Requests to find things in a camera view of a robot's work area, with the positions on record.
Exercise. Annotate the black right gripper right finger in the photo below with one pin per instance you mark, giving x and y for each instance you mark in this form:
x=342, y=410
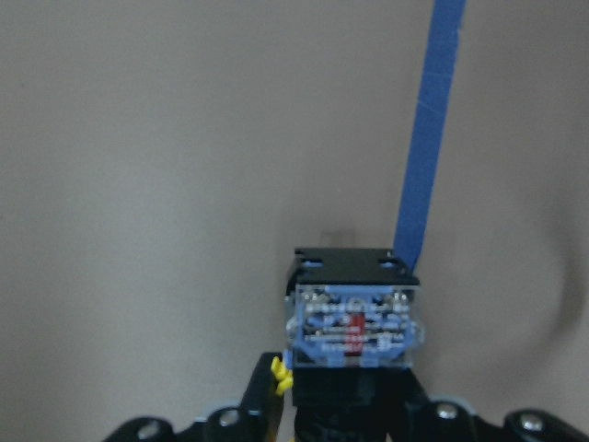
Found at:
x=423, y=419

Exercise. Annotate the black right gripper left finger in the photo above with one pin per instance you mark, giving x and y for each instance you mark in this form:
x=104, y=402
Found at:
x=256, y=418

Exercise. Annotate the yellow push button switch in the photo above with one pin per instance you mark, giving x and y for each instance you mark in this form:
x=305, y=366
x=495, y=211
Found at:
x=350, y=333

